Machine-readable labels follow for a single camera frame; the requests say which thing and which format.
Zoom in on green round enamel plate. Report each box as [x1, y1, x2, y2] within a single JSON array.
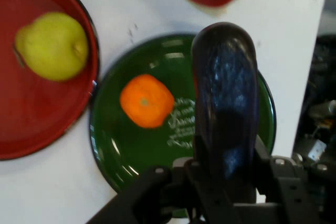
[[89, 34, 277, 218]]

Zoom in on yellow-green pear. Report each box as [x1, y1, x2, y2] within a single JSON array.
[[13, 11, 89, 82]]

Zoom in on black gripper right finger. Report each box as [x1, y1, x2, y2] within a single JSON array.
[[253, 134, 336, 224]]

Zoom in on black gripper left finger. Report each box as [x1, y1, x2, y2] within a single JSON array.
[[86, 133, 237, 224]]

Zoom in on long purple eggplant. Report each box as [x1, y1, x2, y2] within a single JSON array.
[[191, 22, 259, 183]]

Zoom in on orange mandarin fruit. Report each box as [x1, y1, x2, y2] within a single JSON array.
[[119, 73, 175, 129]]

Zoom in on grey metal cylinder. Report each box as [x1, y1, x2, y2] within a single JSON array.
[[308, 100, 336, 119]]

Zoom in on red round enamel plate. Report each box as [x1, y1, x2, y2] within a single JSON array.
[[0, 0, 100, 161]]

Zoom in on small white box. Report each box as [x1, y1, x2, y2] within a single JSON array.
[[309, 140, 328, 159]]

